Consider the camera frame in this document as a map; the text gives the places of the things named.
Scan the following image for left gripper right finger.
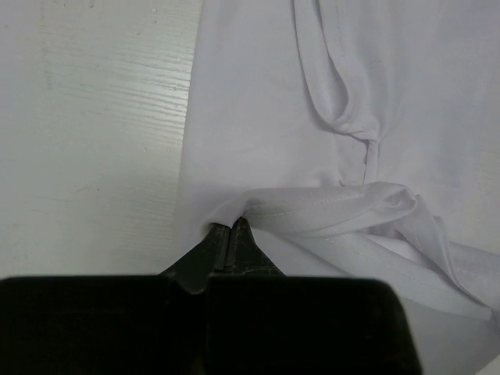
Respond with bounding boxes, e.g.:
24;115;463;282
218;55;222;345
205;219;422;374

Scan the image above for white t shirt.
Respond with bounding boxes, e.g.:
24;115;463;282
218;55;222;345
177;0;500;321

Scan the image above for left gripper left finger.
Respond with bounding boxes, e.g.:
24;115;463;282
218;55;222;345
1;225;230;374

